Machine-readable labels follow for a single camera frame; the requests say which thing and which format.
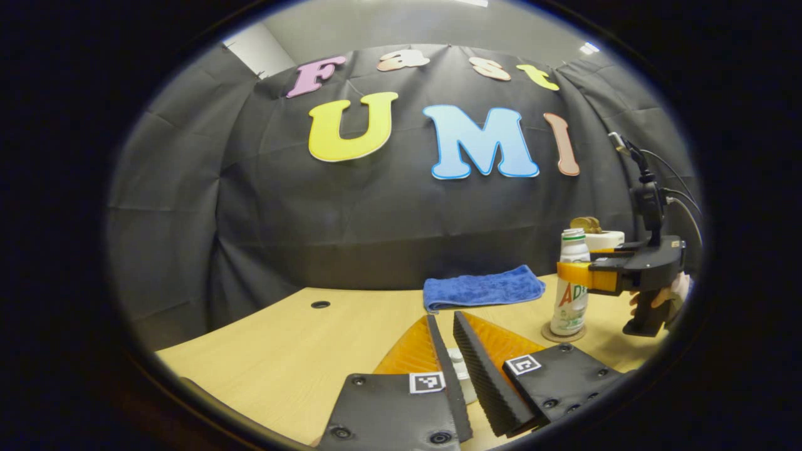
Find black backdrop cloth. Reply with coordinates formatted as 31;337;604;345
107;44;702;351

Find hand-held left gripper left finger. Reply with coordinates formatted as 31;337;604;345
316;314;474;451

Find white toaster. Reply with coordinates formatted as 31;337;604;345
584;231;625;252

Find blue towel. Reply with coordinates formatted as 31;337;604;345
423;265;546;313

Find white green-label water bottle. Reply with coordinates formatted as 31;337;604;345
550;228;591;337

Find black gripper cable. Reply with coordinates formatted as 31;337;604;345
639;149;704;246

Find round brown coaster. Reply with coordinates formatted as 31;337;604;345
541;321;588;343

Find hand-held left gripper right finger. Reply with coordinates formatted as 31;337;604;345
452;311;624;438

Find white teacup lid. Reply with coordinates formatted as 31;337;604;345
447;348;478;405

